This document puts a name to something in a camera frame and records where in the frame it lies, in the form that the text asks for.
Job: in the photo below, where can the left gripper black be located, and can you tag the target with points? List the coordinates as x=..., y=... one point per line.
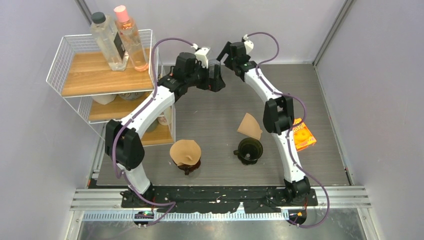
x=214, y=84

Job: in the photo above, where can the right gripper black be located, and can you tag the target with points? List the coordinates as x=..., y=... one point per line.
x=226, y=50

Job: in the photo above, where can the brown paper coffee filter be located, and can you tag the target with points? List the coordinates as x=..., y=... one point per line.
x=185, y=152
x=250, y=127

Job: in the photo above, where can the brown plastic coffee dripper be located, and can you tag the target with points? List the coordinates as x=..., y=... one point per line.
x=188, y=168

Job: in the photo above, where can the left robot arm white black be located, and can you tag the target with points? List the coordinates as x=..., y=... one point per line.
x=123, y=142

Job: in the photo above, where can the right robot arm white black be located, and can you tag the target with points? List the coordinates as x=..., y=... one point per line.
x=278, y=116

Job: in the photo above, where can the dark green coffee dripper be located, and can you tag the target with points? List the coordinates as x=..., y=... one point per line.
x=249, y=151

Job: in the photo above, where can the grey plastic measuring cup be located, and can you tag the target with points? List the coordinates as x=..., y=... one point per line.
x=213, y=62

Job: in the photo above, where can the round tin on shelf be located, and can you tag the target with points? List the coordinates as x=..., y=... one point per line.
x=131, y=96

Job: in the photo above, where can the pink bottle pink cap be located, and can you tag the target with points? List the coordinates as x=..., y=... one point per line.
x=129, y=35

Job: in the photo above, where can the orange Scrub Daddy sponge package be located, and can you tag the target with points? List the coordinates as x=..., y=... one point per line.
x=303, y=138

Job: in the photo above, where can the clear bottle black cap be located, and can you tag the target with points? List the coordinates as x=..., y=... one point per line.
x=106, y=35

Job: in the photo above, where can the white jug on shelf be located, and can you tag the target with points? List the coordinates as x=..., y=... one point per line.
x=104, y=99

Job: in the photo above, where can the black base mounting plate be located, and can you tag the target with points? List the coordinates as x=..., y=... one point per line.
x=217, y=199

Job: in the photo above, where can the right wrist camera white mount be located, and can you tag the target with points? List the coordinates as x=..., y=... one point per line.
x=248, y=44

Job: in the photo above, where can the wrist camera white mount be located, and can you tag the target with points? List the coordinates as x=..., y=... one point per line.
x=201, y=54
x=248, y=44

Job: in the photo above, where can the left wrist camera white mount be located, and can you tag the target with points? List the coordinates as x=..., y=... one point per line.
x=201, y=54

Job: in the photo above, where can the white wire shelf rack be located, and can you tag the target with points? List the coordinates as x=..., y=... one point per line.
x=80, y=71

